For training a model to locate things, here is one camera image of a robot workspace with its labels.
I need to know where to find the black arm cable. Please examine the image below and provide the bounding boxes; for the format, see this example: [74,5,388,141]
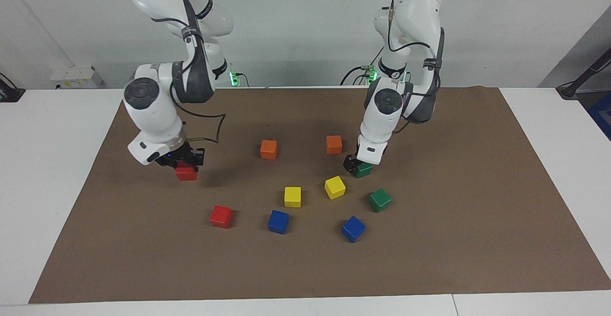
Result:
[388,0,442,135]
[152,15,227,144]

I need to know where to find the blue crate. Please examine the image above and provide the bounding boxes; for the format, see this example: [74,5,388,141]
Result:
[588,105,611,141]

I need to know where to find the black tripod stand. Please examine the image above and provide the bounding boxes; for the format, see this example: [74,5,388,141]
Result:
[556,49,611,99]

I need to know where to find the blue wooden cube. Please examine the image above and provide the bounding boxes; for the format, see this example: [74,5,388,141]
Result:
[341,216,366,243]
[267,210,290,235]

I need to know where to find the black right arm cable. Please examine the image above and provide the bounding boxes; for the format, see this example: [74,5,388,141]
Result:
[152,15,227,144]

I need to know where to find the brown paper table mat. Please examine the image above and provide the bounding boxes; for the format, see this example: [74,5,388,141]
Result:
[29,85,611,304]

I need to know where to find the black left base cable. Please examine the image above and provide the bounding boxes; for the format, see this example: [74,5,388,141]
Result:
[340,46,383,86]

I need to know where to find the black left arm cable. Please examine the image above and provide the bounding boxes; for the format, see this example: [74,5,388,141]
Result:
[388,0,442,135]

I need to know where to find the small black stand foot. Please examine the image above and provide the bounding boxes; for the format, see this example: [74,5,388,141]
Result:
[0,74,25,103]

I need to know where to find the white power socket box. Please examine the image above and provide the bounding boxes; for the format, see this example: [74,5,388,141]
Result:
[50,65,103,89]

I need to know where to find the red wooden cube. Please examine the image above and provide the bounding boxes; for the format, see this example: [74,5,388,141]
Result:
[175,161,198,181]
[210,205,233,229]

